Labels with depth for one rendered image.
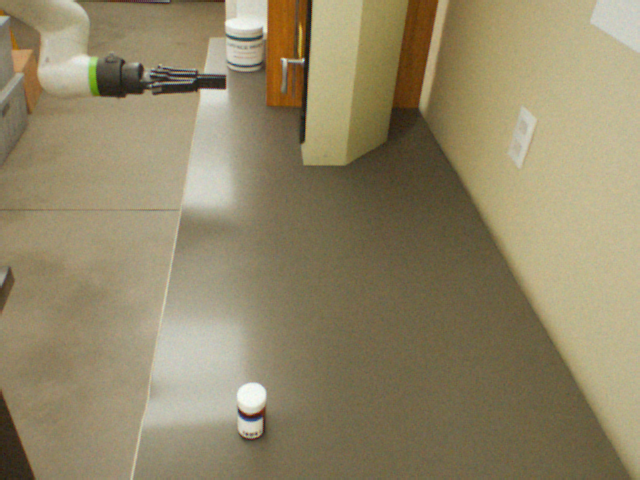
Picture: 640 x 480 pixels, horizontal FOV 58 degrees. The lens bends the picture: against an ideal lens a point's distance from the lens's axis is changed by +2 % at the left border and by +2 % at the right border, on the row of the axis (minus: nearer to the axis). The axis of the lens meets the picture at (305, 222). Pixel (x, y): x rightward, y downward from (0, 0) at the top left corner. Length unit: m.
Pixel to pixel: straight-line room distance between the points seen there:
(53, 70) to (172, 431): 0.89
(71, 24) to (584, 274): 1.21
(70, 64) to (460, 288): 1.00
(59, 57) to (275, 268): 0.71
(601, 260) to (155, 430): 0.75
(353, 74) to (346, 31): 0.10
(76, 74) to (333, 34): 0.60
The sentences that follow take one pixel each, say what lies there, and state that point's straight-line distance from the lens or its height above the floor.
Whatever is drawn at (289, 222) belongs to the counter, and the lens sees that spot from 1.28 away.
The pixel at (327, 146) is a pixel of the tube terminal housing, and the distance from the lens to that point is 1.48.
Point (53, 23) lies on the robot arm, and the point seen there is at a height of 1.26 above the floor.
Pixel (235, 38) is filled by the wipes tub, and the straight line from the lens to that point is 2.05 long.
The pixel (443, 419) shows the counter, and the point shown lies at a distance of 0.95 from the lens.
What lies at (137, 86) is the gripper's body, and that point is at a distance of 1.44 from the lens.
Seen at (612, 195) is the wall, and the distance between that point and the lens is 1.03.
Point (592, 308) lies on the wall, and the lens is 1.08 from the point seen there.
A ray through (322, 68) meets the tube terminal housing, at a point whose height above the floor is 1.20.
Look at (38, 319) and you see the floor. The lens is 2.53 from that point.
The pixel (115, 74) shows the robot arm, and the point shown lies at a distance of 1.44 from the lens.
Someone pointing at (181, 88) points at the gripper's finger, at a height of 1.14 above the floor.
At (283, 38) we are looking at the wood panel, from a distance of 1.75.
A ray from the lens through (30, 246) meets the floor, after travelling 2.92.
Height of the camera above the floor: 1.69
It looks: 36 degrees down
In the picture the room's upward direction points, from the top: 4 degrees clockwise
